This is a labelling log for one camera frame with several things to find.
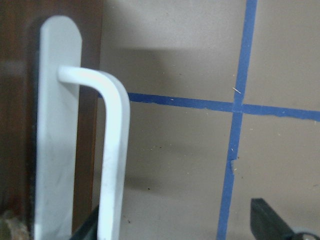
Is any wooden drawer with white handle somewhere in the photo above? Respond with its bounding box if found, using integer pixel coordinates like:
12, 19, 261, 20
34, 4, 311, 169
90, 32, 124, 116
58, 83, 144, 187
0, 0, 130, 240

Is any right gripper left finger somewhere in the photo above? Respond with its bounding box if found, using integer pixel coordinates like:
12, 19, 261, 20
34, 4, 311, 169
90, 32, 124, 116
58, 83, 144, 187
71, 205, 99, 240

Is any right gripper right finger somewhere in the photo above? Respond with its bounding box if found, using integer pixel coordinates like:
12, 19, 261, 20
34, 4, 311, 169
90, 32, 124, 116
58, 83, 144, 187
250, 198, 295, 240

